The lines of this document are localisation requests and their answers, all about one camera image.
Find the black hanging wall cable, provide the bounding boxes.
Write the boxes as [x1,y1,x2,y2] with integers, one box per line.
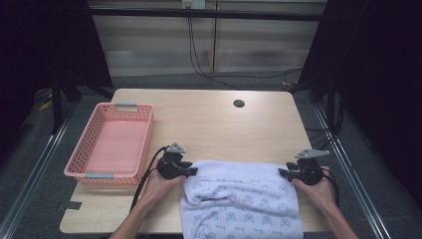
[186,7,304,91]

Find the white printed towel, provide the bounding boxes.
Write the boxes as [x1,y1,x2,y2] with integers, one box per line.
[179,159,305,239]

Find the small yellow floor object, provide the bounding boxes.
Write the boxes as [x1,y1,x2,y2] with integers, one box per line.
[38,99,54,112]

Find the black horizontal bar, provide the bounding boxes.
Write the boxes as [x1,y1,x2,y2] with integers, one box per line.
[89,7,328,23]

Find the dark curtain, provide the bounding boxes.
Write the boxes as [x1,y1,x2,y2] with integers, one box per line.
[0,0,114,160]
[298,0,422,207]

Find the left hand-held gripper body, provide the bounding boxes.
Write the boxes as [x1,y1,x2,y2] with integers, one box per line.
[155,141,194,180]

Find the black tape piece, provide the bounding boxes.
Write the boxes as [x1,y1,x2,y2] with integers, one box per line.
[64,200,84,211]

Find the white wall socket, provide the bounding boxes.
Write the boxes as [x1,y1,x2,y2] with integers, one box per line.
[180,0,207,10]

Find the metal floor rail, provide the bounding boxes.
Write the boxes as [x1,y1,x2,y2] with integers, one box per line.
[0,102,80,239]
[312,104,393,239]

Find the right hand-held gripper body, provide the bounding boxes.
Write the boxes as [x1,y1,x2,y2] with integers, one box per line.
[286,148,331,186]

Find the pink perforated plastic basket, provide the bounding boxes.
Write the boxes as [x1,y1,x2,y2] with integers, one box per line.
[63,102,156,185]

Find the black metal stand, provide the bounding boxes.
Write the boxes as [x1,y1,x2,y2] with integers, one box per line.
[49,77,114,134]

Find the person's left hand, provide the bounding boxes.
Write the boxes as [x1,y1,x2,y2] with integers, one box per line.
[141,162,187,207]

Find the right hand-held gripper cable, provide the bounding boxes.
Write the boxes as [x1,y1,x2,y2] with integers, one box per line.
[320,166,340,209]

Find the hand-held gripper cable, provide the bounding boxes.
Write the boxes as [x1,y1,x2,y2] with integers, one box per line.
[320,166,340,209]
[129,144,171,211]

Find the person's right hand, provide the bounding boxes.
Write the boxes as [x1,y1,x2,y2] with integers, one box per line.
[292,164,336,209]

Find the black floor cables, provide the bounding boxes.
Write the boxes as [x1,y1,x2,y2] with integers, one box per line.
[304,98,344,157]

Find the left hand-held gripper cable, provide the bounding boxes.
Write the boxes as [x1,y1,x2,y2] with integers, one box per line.
[129,144,171,211]

